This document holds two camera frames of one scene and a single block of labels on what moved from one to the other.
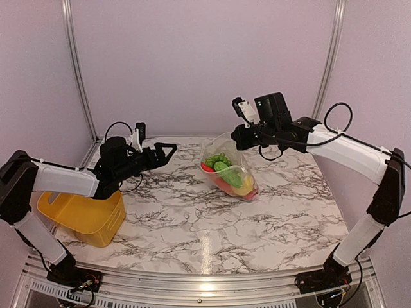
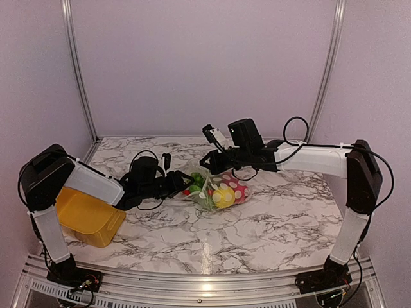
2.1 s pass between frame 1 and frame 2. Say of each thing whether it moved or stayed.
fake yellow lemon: moved
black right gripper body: moved
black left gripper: moved
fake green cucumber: moved
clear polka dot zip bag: moved
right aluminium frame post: stayed
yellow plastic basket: stayed
